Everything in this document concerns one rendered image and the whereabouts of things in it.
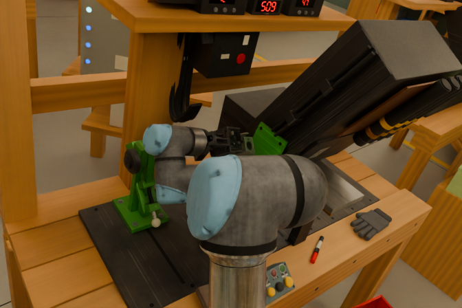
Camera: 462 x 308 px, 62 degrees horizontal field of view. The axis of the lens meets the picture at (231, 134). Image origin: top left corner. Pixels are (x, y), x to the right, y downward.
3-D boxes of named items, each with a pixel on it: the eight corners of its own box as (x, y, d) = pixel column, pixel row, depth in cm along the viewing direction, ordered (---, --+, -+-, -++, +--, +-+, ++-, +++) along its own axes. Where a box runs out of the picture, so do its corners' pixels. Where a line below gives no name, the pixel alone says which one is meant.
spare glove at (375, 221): (369, 207, 155) (372, 202, 154) (392, 223, 149) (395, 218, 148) (342, 224, 143) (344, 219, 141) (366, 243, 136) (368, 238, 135)
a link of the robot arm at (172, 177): (206, 201, 92) (203, 155, 94) (159, 205, 88) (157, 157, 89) (195, 201, 99) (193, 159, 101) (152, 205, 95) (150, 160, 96)
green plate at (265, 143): (271, 198, 123) (302, 142, 116) (254, 200, 117) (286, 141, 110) (248, 177, 130) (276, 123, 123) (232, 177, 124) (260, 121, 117)
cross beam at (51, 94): (321, 78, 187) (327, 60, 182) (27, 115, 109) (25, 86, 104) (313, 73, 190) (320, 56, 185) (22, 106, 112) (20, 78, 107)
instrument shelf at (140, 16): (355, 31, 146) (359, 20, 144) (134, 34, 92) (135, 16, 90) (308, 9, 161) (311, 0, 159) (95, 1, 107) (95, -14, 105)
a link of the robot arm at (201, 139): (178, 158, 101) (175, 128, 102) (192, 159, 104) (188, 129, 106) (196, 152, 96) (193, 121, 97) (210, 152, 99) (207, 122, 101)
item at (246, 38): (249, 75, 126) (261, 30, 118) (207, 80, 116) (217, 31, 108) (227, 60, 133) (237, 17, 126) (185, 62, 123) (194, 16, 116)
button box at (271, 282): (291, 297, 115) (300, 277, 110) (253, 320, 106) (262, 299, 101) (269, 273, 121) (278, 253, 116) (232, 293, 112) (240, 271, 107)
